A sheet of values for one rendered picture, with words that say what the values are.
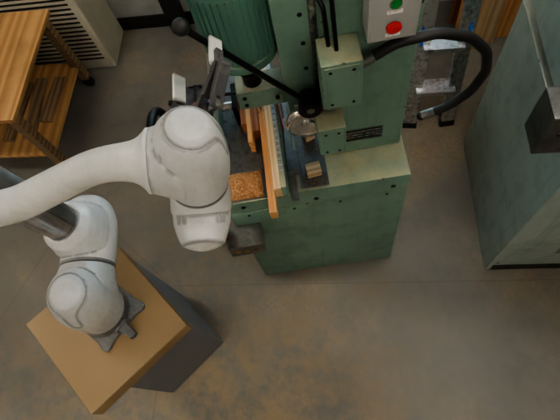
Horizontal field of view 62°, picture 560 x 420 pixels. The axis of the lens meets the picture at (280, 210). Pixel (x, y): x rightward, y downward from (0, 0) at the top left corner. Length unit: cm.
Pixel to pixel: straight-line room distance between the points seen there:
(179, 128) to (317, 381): 158
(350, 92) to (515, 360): 144
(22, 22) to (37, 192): 199
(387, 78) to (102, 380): 118
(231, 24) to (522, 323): 169
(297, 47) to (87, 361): 110
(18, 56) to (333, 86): 185
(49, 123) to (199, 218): 205
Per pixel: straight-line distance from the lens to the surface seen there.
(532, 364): 221
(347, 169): 145
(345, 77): 106
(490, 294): 222
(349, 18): 105
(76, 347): 164
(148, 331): 155
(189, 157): 65
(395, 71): 121
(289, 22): 109
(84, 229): 140
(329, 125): 120
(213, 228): 80
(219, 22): 106
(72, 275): 138
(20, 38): 270
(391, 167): 146
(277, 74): 132
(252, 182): 133
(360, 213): 165
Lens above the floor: 208
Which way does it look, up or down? 65 degrees down
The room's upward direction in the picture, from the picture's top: 19 degrees counter-clockwise
